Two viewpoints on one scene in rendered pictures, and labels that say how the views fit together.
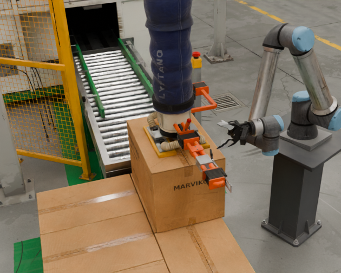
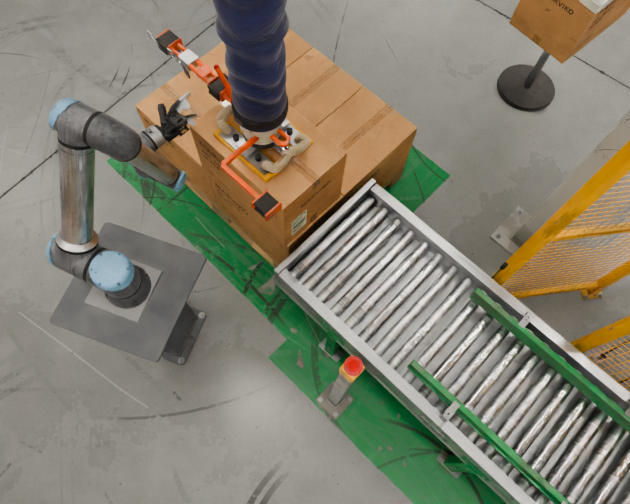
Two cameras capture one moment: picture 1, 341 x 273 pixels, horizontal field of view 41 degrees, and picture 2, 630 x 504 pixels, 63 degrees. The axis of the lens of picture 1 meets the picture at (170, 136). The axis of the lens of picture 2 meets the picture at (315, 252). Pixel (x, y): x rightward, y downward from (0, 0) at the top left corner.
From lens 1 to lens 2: 3.55 m
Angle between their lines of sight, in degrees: 78
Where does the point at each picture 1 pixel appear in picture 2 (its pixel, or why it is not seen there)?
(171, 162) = not seen: hidden behind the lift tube
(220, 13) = not seen: outside the picture
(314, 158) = (105, 242)
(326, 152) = not seen: hidden behind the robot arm
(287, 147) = (144, 252)
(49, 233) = (358, 91)
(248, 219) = (223, 318)
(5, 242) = (459, 173)
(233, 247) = (182, 140)
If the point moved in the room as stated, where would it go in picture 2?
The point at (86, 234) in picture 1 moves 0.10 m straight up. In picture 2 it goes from (323, 102) to (324, 90)
